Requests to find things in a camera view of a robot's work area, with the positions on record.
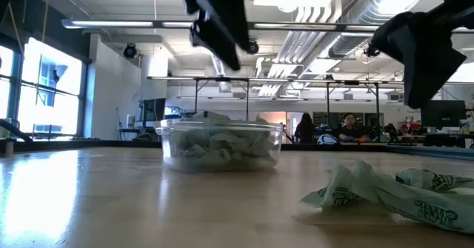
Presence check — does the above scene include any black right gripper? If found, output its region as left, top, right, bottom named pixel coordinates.
left=371, top=0, right=474, bottom=110

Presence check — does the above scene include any round black ceiling fixture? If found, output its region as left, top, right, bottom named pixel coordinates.
left=122, top=43, right=138, bottom=59
left=247, top=39, right=261, bottom=56

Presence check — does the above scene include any large black computer monitor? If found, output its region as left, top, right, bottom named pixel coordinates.
left=419, top=99, right=467, bottom=129

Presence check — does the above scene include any long ceiling light strip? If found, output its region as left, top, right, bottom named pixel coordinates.
left=61, top=18, right=193, bottom=30
left=253, top=21, right=379, bottom=33

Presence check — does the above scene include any person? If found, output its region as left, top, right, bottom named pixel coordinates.
left=293, top=111, right=316, bottom=144
left=334, top=112, right=372, bottom=144

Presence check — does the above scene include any blue table edge strip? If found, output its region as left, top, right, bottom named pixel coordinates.
left=387, top=144, right=474, bottom=161

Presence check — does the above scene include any small black computer monitor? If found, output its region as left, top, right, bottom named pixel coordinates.
left=142, top=98, right=167, bottom=123

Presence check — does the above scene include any white and blue ball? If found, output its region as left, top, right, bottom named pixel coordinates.
left=317, top=133, right=340, bottom=146

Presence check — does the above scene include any clear plastic bin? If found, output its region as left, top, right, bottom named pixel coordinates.
left=154, top=117, right=285, bottom=174

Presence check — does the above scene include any large bright window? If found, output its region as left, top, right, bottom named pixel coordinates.
left=0, top=36, right=90, bottom=141

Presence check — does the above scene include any black slanted bar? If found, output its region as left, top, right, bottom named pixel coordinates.
left=0, top=118, right=31, bottom=144

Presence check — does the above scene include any black camera on mount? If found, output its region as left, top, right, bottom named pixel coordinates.
left=364, top=42, right=379, bottom=58

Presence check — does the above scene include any silver ventilation duct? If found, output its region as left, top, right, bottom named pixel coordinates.
left=307, top=0, right=427, bottom=67

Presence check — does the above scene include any black metal frame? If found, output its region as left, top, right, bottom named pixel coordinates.
left=147, top=76, right=474, bottom=136

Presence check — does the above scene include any black table edge rail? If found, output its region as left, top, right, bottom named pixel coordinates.
left=0, top=139, right=390, bottom=153

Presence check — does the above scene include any yellow cable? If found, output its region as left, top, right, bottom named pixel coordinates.
left=7, top=2, right=25, bottom=56

